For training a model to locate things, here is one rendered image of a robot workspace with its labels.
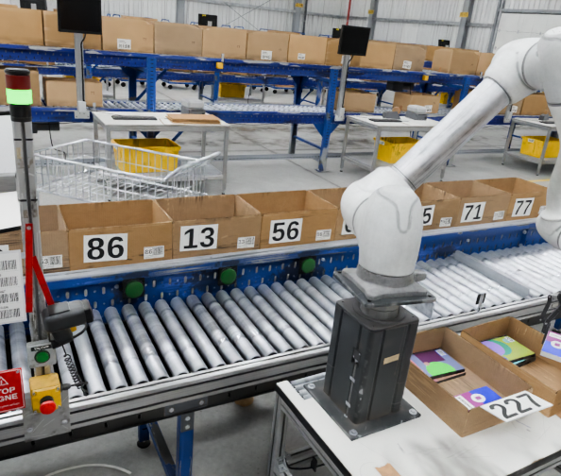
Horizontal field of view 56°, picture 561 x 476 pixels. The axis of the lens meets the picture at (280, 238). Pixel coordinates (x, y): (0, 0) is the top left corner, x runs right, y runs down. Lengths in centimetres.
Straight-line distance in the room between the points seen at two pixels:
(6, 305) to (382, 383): 102
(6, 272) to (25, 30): 516
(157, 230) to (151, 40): 470
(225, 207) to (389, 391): 127
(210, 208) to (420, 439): 140
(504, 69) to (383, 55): 655
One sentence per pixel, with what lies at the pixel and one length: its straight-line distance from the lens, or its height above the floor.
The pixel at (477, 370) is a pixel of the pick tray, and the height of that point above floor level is 78.
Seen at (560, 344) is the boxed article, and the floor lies 93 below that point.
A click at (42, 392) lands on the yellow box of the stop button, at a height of 87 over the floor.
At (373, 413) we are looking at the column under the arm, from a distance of 166.
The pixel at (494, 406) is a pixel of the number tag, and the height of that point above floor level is 86.
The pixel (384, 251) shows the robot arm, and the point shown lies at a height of 129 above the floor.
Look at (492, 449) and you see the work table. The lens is 173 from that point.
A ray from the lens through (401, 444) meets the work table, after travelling 164.
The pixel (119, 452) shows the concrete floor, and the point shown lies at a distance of 262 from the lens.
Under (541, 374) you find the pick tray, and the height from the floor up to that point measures 76.
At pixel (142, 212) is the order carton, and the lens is 241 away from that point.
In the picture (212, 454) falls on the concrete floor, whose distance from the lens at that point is 259.
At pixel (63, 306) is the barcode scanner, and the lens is 148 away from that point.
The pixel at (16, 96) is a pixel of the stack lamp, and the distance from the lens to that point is 133.
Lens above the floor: 180
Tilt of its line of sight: 22 degrees down
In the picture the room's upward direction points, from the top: 6 degrees clockwise
